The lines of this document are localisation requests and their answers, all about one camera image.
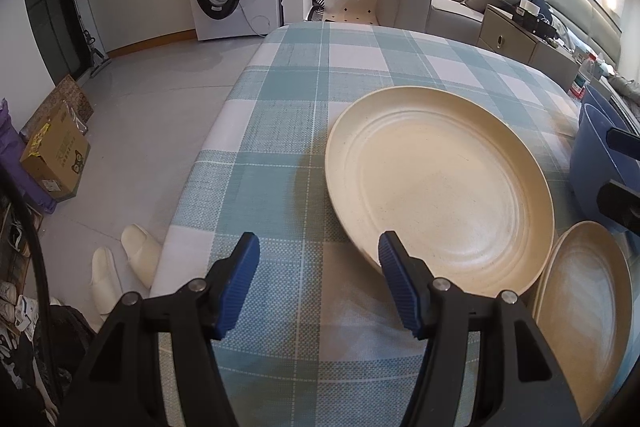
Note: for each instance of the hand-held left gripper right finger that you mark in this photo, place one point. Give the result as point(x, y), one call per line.
point(400, 292)

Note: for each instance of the upright floor mop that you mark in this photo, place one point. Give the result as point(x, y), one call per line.
point(97, 57)

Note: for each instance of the black bag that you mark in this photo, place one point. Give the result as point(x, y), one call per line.
point(70, 327)

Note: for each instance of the white diamond print cushion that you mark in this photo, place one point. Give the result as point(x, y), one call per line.
point(350, 4)

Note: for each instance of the beige side cabinet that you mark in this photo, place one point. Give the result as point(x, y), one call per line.
point(505, 37)

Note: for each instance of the brown cardboard box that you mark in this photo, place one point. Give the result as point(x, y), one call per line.
point(55, 152)

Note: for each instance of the clear water bottle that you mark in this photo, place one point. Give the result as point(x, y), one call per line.
point(582, 82)

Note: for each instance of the patterned flat cardboard box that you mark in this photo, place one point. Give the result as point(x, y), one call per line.
point(70, 94)

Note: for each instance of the large blue bowl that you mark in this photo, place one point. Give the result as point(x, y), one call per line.
point(587, 167)

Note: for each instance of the beige padded headboard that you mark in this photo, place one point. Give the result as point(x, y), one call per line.
point(575, 2)

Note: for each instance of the medium blue bowl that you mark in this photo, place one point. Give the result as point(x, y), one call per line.
point(597, 93)

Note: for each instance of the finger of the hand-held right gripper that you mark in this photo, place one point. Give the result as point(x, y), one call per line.
point(625, 142)
point(622, 204)

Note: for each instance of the dark blue cloth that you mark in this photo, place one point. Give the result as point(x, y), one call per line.
point(544, 7)

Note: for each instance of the white slipper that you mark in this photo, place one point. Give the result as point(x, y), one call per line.
point(106, 282)
point(142, 252)

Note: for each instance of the cluttered shoe rack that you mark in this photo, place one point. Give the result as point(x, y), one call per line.
point(17, 297)

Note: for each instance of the large beige plate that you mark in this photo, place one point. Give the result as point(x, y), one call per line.
point(585, 322)
point(440, 187)

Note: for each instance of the black box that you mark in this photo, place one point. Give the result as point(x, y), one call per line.
point(532, 23)

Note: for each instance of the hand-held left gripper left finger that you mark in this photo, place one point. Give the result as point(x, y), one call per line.
point(237, 292)

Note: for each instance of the small white box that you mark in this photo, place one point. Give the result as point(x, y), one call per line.
point(528, 6)

